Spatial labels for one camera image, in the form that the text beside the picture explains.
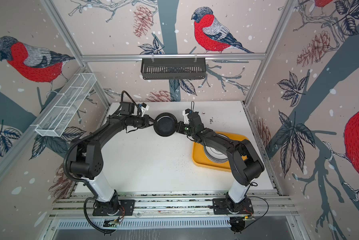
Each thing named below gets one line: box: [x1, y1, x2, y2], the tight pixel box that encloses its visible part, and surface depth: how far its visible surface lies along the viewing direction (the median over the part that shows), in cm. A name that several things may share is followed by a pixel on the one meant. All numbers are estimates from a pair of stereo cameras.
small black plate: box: [153, 112, 178, 137], surface depth 90 cm
